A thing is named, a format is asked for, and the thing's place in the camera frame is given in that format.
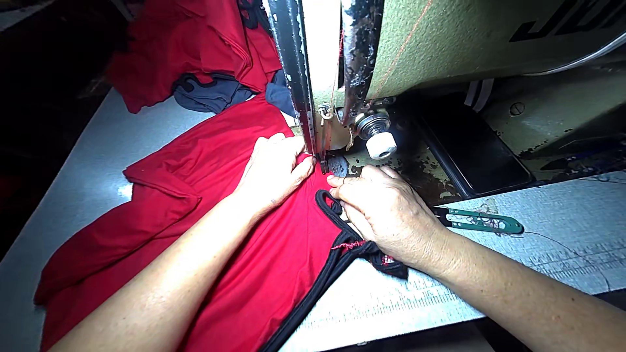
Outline person's left hand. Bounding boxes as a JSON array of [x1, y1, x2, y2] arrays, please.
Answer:
[[234, 132, 317, 219]]

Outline person's right hand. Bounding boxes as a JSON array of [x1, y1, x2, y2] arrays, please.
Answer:
[[327, 165, 447, 267]]

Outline red garment with black trim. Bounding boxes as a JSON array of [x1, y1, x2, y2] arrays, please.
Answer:
[[34, 93, 409, 352]]

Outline person's left forearm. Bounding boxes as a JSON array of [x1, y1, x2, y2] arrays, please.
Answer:
[[48, 193, 264, 352]]

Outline person's right forearm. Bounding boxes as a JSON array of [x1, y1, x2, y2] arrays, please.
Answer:
[[416, 226, 626, 352]]

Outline pile of red and grey garments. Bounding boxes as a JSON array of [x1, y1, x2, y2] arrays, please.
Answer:
[[105, 0, 296, 118]]

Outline black smartphone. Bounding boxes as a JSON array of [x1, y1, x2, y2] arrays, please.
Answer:
[[422, 93, 535, 198]]

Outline thin red thread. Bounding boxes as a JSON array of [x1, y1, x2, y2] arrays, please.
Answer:
[[374, 0, 434, 98]]

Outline green industrial sewing machine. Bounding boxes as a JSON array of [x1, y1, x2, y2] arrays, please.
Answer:
[[263, 0, 626, 207]]

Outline green thread snips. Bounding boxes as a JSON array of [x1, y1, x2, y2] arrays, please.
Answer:
[[431, 206, 525, 235]]

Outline dark loose thread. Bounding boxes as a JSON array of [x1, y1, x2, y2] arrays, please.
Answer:
[[522, 230, 612, 292]]

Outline white cable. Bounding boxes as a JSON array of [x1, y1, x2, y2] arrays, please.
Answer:
[[522, 32, 626, 77]]

